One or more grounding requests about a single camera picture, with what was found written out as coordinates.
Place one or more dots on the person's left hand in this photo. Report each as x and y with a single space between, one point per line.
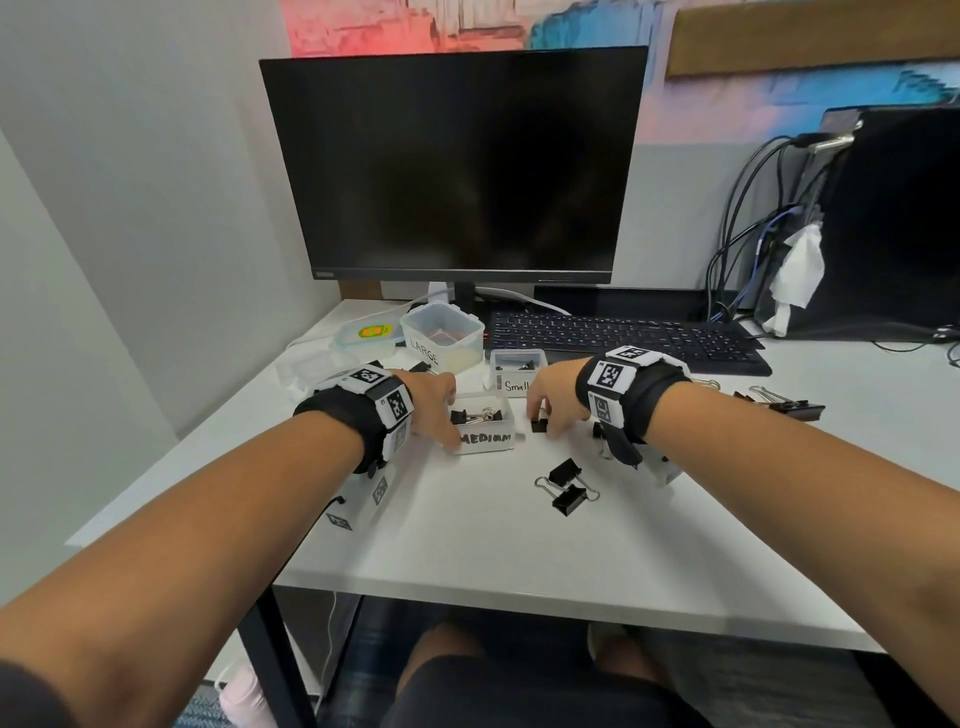
427 397

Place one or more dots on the binder clips in small container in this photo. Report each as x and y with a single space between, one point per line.
516 365

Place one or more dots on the clear lid with yellow sticker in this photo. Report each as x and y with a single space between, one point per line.
371 334

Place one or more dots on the left wrist camera band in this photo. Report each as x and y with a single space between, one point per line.
375 409

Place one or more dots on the large black binder clip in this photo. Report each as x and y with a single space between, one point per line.
796 410

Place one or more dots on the clear medium labelled container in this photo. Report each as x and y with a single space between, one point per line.
487 438

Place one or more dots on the person's legs in dark shorts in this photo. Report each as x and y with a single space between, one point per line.
540 682

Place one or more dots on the person's left forearm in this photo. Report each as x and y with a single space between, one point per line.
195 555

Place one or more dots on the clear large labelled container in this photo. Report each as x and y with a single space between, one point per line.
444 337

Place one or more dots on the white crumpled tissue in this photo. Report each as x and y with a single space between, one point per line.
796 274

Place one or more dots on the person's right fingers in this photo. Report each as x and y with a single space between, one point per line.
537 403

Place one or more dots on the person's right hand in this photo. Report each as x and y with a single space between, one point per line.
559 390

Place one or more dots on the pink bottle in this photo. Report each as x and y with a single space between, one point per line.
246 701

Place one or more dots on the person's left fingers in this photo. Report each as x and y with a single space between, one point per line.
447 433

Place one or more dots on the binder clips in medium container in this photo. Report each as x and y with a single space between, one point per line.
474 416

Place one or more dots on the person's right forearm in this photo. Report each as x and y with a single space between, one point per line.
795 495

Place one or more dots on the black desk riser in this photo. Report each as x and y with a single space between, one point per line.
622 301

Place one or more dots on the right wrist camera band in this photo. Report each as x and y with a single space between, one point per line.
626 386

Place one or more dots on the black monitor back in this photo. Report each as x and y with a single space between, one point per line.
892 225

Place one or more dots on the brown wooden wall board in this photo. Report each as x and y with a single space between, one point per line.
810 37

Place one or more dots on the wrist camera band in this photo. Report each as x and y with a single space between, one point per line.
626 386
375 409

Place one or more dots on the colourful wall painting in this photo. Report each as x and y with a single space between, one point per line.
480 26

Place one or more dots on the black keyboard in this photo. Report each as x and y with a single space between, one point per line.
630 341

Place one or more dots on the clear small labelled container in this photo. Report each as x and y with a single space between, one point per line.
517 384

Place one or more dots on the black table leg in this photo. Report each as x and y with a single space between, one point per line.
274 660

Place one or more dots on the black computer monitor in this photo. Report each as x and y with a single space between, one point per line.
457 165

